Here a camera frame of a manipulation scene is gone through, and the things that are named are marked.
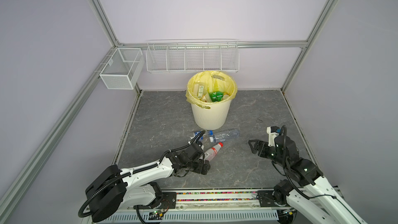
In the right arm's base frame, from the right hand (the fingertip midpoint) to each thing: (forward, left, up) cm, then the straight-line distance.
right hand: (255, 144), depth 75 cm
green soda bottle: (+32, +18, 0) cm, 37 cm away
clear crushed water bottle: (+13, +13, -15) cm, 24 cm away
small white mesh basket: (+50, +80, +9) cm, 94 cm away
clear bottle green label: (+30, +29, +8) cm, 42 cm away
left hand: (-7, +26, -13) cm, 30 cm away
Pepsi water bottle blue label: (+11, +25, -14) cm, 31 cm away
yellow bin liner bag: (+39, +20, +7) cm, 44 cm away
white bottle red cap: (-1, +22, -11) cm, 25 cm away
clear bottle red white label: (+28, +24, +2) cm, 37 cm away
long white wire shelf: (+56, +37, +14) cm, 68 cm away
